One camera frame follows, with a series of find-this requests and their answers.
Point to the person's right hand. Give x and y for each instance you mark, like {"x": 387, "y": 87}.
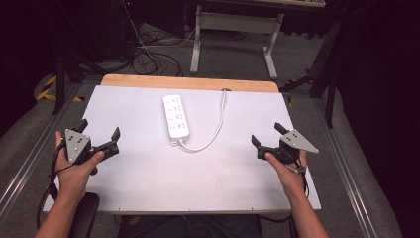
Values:
{"x": 289, "y": 177}

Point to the white metal desk frame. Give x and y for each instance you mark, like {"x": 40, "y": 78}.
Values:
{"x": 237, "y": 23}

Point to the wooden desk top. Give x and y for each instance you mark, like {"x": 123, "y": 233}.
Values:
{"x": 290, "y": 2}

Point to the black metal stand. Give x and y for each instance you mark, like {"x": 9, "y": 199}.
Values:
{"x": 64, "y": 79}
{"x": 322, "y": 72}

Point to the wooden table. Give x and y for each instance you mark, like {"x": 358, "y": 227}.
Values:
{"x": 185, "y": 82}

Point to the white table board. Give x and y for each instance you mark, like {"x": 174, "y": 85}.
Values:
{"x": 185, "y": 178}

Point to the white power strip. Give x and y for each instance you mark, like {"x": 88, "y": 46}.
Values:
{"x": 176, "y": 116}

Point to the person's legs in dark pants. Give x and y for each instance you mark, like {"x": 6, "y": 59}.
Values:
{"x": 189, "y": 227}

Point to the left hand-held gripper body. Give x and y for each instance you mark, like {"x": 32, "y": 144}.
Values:
{"x": 77, "y": 144}

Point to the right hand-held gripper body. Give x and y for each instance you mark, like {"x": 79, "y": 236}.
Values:
{"x": 292, "y": 143}

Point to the black chair armrest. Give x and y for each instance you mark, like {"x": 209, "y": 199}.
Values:
{"x": 85, "y": 214}

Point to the person's left hand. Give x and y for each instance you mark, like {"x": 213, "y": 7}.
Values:
{"x": 74, "y": 173}

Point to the aluminium frame rail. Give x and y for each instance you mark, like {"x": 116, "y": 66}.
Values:
{"x": 31, "y": 165}
{"x": 346, "y": 172}

